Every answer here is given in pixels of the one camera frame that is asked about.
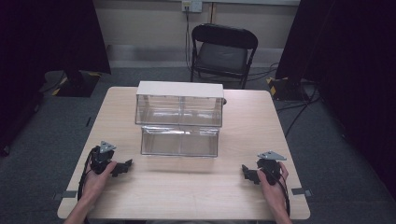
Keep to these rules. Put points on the black stand base striped tape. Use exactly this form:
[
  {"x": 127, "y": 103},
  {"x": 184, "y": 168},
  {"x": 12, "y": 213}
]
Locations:
[
  {"x": 74, "y": 84},
  {"x": 288, "y": 88}
]

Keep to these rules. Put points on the clear cabinet with white top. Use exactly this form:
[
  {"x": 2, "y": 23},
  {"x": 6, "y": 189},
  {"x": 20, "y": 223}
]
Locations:
[{"x": 180, "y": 102}]

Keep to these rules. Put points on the white wall socket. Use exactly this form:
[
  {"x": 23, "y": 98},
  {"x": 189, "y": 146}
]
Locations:
[{"x": 192, "y": 5}]

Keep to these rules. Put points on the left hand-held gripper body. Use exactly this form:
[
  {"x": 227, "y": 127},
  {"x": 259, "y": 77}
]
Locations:
[{"x": 100, "y": 158}]

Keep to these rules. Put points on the black curtain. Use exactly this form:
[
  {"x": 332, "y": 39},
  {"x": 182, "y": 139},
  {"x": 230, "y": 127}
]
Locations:
[
  {"x": 348, "y": 62},
  {"x": 46, "y": 46}
]

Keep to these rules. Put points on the clear acrylic drawer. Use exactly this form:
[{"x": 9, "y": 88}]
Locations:
[{"x": 180, "y": 141}]

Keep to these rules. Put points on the small black floor tape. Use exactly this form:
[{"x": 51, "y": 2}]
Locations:
[{"x": 88, "y": 121}]

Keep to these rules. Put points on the black folding chair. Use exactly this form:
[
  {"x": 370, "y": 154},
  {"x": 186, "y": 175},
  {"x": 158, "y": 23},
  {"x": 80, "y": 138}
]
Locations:
[{"x": 222, "y": 54}]

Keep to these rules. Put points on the grey tape strip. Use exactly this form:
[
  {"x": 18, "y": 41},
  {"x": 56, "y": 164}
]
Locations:
[
  {"x": 66, "y": 194},
  {"x": 301, "y": 191}
]

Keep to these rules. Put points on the person's right hand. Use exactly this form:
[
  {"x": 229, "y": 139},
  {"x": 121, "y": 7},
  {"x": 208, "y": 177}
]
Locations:
[{"x": 274, "y": 194}]

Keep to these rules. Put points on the person's left hand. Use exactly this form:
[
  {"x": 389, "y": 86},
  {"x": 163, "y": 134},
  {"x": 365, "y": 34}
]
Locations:
[{"x": 97, "y": 182}]

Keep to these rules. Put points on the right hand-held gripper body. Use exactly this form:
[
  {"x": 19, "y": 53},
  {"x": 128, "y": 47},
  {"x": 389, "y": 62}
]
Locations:
[{"x": 269, "y": 166}]

